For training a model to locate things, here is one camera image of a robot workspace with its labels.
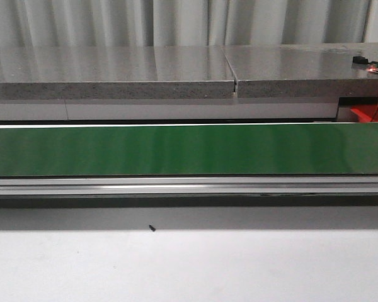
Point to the green conveyor belt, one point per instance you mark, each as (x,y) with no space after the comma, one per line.
(148,150)

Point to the grey stone countertop slab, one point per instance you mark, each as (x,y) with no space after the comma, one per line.
(199,72)

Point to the red plastic tray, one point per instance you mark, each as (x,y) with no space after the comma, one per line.
(365,113)

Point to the small sensor circuit board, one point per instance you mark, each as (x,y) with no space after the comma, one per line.
(371,66)

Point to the white pleated curtain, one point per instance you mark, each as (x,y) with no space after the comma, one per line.
(185,23)

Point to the aluminium conveyor frame rail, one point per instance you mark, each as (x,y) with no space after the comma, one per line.
(258,185)

